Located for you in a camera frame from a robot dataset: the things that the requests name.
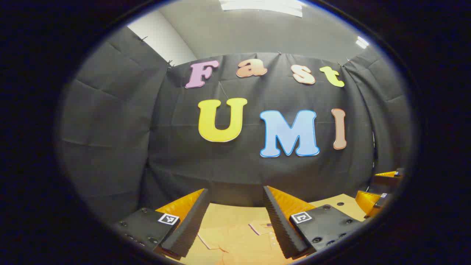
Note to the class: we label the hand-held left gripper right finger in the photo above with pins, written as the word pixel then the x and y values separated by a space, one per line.
pixel 279 224

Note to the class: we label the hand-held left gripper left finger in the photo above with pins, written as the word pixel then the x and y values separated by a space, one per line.
pixel 191 224

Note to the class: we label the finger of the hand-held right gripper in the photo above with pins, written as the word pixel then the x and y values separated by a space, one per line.
pixel 382 201
pixel 384 181

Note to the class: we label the orange polo T-shirt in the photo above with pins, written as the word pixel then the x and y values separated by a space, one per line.
pixel 239 244

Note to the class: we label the small ceiling light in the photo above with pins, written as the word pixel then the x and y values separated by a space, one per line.
pixel 362 42

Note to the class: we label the large ceiling light panel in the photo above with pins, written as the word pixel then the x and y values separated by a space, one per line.
pixel 261 5

